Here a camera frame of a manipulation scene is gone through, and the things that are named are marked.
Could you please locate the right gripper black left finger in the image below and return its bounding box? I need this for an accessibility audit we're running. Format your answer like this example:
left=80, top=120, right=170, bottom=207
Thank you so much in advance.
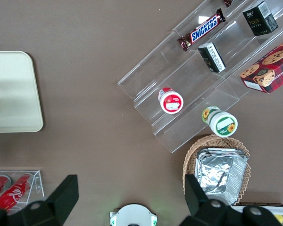
left=0, top=174, right=79, bottom=226

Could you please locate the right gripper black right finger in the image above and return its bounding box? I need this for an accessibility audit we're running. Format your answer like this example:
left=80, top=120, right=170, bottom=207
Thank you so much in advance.
left=178, top=173, right=282, bottom=226

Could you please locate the light tan wicker basket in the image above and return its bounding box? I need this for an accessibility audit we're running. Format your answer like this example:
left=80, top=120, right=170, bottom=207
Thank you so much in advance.
left=183, top=134, right=251, bottom=206

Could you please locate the beige plastic tray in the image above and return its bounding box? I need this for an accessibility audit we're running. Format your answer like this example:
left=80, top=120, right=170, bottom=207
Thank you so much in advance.
left=0, top=50, right=44, bottom=134

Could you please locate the clear acrylic bottle rack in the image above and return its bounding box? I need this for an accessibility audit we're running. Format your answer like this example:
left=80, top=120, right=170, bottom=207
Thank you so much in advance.
left=0, top=169, right=45, bottom=210

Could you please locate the aluminium foil container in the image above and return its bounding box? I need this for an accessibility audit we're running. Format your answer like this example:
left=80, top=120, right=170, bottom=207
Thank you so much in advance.
left=194, top=147, right=249, bottom=206

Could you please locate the green lidded yogurt cup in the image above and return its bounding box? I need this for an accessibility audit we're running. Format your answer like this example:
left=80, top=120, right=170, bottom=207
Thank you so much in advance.
left=201, top=105, right=239, bottom=138

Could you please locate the red lidded yogurt cup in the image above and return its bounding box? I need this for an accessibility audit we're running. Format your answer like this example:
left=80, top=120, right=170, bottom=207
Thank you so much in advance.
left=158, top=87, right=184, bottom=115

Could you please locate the clear acrylic stepped stand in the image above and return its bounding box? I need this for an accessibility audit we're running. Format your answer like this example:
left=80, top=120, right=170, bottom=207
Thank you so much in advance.
left=117, top=0, right=283, bottom=154

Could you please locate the small black carton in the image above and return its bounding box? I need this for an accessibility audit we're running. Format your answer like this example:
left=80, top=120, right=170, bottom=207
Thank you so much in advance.
left=198, top=42, right=227, bottom=73
left=242, top=0, right=279, bottom=37

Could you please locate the red plaid cookie box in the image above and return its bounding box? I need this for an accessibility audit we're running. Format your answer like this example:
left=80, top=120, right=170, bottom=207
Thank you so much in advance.
left=239, top=35, right=283, bottom=94

